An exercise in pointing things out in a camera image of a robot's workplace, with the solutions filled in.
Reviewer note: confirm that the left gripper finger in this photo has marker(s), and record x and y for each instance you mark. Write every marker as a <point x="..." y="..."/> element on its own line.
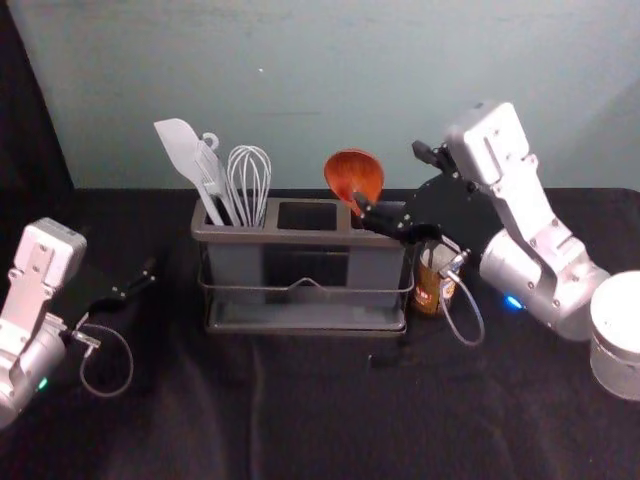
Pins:
<point x="135" y="285"/>

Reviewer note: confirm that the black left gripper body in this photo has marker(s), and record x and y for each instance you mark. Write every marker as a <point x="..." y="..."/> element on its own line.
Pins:
<point x="87" y="292"/>

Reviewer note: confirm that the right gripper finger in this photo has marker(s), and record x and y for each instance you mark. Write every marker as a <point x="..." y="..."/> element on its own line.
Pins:
<point x="432" y="155"/>
<point x="387" y="220"/>

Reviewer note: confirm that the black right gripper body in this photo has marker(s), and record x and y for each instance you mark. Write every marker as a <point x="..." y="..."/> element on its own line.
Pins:
<point x="455" y="210"/>

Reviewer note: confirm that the brown wooden spoon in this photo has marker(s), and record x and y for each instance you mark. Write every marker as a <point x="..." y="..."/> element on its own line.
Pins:
<point x="352" y="172"/>

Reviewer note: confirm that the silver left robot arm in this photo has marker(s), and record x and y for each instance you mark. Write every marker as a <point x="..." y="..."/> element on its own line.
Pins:
<point x="30" y="300"/>

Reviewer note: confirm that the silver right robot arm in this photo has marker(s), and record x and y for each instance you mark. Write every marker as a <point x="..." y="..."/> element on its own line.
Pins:
<point x="520" y="220"/>

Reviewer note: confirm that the brown round can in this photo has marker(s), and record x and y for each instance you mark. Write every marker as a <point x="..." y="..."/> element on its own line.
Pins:
<point x="432" y="295"/>

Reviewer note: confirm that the grey utensil rack steel bars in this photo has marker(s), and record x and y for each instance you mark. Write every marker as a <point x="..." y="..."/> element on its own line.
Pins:
<point x="235" y="260"/>

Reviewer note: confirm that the grey slotted turner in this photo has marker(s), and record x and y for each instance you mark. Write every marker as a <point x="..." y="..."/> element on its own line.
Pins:
<point x="212" y="170"/>

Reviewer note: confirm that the grey silicone spatula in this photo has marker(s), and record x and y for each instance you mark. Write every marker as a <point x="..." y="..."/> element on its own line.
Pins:
<point x="175" y="145"/>

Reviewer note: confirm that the black drape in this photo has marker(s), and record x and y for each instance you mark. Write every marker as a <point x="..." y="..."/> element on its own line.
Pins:
<point x="25" y="125"/>

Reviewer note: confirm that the black table cloth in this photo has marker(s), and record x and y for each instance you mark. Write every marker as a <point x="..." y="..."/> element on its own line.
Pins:
<point x="320" y="415"/>

